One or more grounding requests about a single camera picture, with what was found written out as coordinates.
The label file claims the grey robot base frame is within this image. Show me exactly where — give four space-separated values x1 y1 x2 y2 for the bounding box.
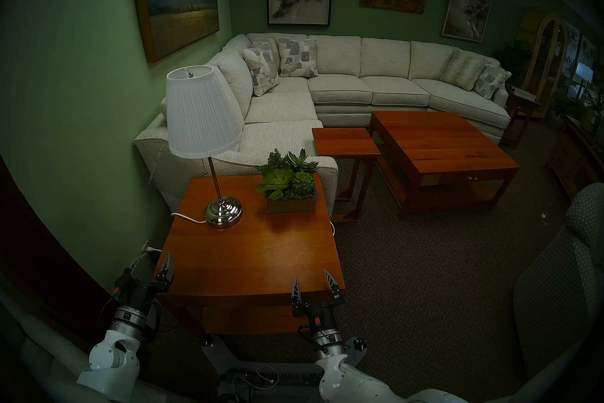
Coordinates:
201 334 369 403

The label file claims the striped beige throw pillow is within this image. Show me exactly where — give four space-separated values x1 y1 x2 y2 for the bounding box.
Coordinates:
250 37 282 74
439 48 487 92

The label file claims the wooden end table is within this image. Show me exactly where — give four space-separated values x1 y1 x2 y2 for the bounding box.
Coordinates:
153 173 346 336

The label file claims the large wooden coffee table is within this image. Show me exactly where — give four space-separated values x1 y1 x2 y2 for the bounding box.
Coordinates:
368 110 520 221

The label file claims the dark leafy floor plant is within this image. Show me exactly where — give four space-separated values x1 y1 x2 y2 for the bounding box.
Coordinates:
493 38 531 86

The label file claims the green patterned armchair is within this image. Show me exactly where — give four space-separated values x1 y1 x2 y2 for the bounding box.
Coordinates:
513 182 604 379

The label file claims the succulent planter glass box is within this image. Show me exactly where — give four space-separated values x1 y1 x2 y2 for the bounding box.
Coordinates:
256 148 319 214

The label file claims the grey patterned throw pillow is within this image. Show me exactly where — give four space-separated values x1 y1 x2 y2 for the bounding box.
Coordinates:
472 64 512 100
242 42 280 97
277 37 319 78

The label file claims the dark wooden corner table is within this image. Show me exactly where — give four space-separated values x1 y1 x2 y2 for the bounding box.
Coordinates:
500 86 542 148

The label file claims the framed tree landscape painting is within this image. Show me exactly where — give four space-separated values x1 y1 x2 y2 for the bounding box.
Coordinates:
441 0 496 44

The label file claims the wooden dresser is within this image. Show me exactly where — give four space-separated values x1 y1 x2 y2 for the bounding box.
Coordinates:
547 116 604 199

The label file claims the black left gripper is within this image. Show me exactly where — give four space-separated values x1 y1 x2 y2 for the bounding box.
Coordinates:
115 253 174 311

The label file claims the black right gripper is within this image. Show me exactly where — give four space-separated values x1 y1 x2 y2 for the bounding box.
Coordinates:
291 270 345 333

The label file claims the cream sectional sofa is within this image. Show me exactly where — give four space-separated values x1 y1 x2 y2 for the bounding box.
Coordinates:
134 32 512 218

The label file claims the chrome lamp with white shade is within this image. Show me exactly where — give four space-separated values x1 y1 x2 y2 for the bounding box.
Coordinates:
165 64 244 228

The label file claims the background lamp white shade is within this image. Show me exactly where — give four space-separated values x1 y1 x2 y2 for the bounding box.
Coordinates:
573 62 594 100

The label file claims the arched wooden display cabinet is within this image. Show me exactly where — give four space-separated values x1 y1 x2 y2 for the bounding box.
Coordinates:
517 10 569 119

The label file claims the small wooden side table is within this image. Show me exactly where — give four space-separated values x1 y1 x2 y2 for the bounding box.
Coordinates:
311 127 381 223

